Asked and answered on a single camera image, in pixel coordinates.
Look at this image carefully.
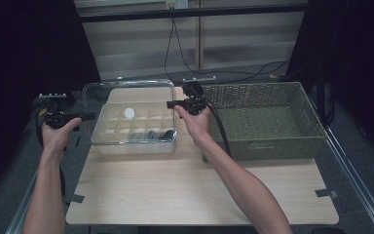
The clear plastic lid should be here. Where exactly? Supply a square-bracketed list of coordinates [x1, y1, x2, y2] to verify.
[81, 78, 177, 146]

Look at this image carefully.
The black horizontal bar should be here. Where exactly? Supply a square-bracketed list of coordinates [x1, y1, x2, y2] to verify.
[77, 4, 310, 23]

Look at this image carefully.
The right hand-held gripper cable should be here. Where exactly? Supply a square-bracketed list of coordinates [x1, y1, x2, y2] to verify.
[203, 98, 234, 158]

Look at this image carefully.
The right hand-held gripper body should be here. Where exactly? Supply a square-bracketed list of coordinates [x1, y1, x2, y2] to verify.
[181, 75, 217, 116]

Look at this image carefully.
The person's right hand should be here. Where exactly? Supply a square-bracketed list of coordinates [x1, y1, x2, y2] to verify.
[173, 104, 213, 144]

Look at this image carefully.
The black floor cable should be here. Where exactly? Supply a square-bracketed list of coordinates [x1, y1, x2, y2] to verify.
[164, 18, 291, 85]
[172, 18, 291, 76]

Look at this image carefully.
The green woven basket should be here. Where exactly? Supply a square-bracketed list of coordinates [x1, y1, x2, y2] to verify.
[200, 81, 328, 163]

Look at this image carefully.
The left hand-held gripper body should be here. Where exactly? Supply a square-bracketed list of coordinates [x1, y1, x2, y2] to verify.
[38, 92, 80, 131]

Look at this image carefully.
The person's left hand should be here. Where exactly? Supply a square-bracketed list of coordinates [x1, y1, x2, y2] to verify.
[40, 116, 84, 158]

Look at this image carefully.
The white compartment storage box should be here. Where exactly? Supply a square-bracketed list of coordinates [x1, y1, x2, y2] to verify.
[91, 100, 179, 156]

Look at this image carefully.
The grey tape piece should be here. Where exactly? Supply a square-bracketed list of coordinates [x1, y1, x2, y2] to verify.
[315, 189, 339, 200]
[61, 193, 86, 204]

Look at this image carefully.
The black curtain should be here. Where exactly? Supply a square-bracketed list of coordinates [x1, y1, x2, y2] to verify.
[0, 0, 105, 199]
[285, 0, 374, 164]

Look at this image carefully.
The white wall socket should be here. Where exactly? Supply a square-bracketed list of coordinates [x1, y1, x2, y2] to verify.
[165, 0, 189, 10]

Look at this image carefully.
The black sock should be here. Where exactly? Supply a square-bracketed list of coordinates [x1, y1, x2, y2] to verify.
[161, 129, 176, 141]

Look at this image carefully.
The grey sock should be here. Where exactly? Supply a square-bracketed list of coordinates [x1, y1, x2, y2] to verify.
[142, 130, 160, 142]

